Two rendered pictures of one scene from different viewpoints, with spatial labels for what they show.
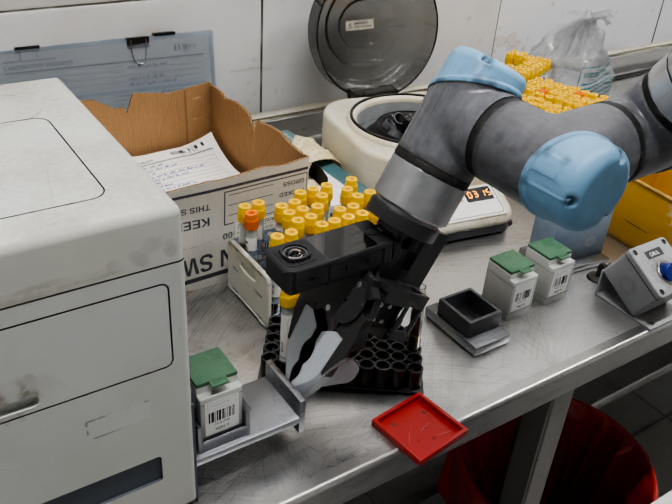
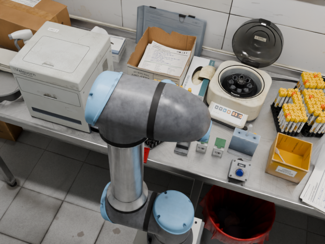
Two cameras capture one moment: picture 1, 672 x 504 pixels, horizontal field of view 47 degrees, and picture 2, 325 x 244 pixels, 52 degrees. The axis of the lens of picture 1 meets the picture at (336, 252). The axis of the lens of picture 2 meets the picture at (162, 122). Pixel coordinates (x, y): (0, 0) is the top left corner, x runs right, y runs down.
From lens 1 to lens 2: 92 cm
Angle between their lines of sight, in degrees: 41
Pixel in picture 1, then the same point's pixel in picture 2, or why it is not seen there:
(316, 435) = not seen: hidden behind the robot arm
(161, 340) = (77, 101)
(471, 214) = (228, 119)
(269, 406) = not seen: hidden behind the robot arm
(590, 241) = (246, 150)
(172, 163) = (172, 54)
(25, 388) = (54, 96)
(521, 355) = (184, 160)
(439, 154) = not seen: hidden behind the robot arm
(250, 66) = (220, 35)
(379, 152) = (212, 85)
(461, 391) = (159, 155)
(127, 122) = (169, 37)
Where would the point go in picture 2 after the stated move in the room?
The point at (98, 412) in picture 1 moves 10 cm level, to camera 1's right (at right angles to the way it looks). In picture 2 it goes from (67, 106) to (80, 123)
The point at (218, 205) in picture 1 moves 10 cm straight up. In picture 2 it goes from (151, 76) to (151, 58)
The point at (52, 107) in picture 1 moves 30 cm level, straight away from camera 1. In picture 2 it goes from (95, 45) to (139, 7)
